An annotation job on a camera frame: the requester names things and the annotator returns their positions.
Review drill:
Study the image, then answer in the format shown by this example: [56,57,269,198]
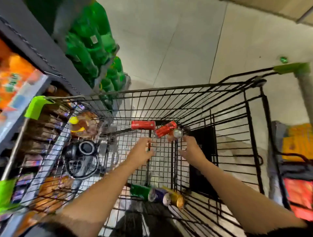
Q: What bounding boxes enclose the person's left hand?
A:
[125,137,155,169]

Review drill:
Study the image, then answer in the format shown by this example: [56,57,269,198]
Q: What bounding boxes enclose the person's right hand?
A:
[178,135,208,169]

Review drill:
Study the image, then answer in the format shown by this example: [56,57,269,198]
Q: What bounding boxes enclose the cans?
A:
[129,120,186,210]

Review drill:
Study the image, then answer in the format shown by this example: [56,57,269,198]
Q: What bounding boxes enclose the black wire shopping cart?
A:
[0,62,313,237]

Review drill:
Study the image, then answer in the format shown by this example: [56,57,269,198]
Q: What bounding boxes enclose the grey metal shelf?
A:
[0,0,131,237]

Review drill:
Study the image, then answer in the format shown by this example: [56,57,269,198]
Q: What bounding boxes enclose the person's left forearm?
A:
[41,160,137,237]

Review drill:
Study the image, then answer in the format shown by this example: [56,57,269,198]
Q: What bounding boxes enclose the person's right forearm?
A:
[198,159,308,235]

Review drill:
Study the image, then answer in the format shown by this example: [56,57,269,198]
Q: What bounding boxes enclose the black headphones in cart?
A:
[62,140,101,180]

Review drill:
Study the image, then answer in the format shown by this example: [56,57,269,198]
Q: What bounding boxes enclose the person's dark trousers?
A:
[110,201,184,237]

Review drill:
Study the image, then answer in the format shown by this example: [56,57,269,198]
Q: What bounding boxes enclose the amber bottle yellow cap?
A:
[68,111,101,140]

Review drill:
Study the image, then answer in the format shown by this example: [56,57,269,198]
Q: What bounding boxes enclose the row of orange drink bottles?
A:
[14,175,76,235]

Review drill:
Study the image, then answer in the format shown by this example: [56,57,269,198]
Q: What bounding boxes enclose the orange yellow box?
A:
[281,123,313,161]

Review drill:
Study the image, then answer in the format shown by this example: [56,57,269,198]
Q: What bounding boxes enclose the rows of large green bottles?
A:
[24,0,127,108]

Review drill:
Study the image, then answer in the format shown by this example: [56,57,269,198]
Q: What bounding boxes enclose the red box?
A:
[283,178,313,221]

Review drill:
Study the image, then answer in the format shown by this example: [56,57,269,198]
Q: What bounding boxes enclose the orange drink multipack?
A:
[0,39,42,110]

